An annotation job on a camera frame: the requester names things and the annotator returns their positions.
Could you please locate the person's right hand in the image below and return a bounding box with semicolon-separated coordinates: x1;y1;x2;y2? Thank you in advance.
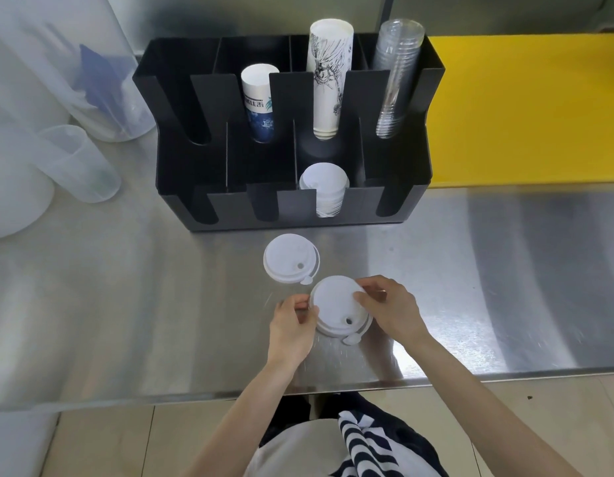
353;275;433;347

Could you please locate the person's left hand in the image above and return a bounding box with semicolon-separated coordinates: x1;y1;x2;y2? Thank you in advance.
268;294;321;369

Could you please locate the white plastic cup lid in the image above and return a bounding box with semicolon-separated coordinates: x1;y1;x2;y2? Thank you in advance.
309;275;373;345
263;233;320;286

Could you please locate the person's left forearm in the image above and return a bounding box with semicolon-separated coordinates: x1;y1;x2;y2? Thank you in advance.
185;356;300;477

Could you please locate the person's right forearm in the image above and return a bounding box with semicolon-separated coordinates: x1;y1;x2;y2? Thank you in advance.
404;330;583;477

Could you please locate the stack of white lids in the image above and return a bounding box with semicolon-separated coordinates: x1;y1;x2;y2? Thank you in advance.
299;163;350;218

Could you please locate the white apron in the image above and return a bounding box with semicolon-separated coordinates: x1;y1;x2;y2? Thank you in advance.
245;417;355;477

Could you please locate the navy white striped garment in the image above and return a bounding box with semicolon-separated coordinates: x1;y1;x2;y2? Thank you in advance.
260;392;449;477

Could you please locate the black cup and lid organizer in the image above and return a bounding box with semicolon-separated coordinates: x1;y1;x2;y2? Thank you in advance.
132;33;447;233

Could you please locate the white paper cups blue print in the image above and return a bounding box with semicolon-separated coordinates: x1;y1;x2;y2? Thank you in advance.
241;63;280;143

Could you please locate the white paper cups line drawing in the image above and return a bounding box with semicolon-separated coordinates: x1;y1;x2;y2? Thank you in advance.
307;20;355;140

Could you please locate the stack of clear plastic cups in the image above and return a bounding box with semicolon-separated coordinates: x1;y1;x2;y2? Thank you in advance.
375;18;426;139

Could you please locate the yellow cutting board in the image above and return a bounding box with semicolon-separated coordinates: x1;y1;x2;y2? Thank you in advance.
426;34;614;189

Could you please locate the small translucent measuring cup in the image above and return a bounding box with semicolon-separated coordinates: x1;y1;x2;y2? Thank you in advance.
36;125;122;204

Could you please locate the blue plastic scoop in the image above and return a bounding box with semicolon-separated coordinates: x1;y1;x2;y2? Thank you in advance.
78;43;134;120

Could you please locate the large white plastic bucket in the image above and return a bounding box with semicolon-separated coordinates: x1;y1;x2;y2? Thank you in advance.
0;29;72;242

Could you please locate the large translucent plastic pitcher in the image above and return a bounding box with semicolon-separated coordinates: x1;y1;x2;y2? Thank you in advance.
39;0;158;143

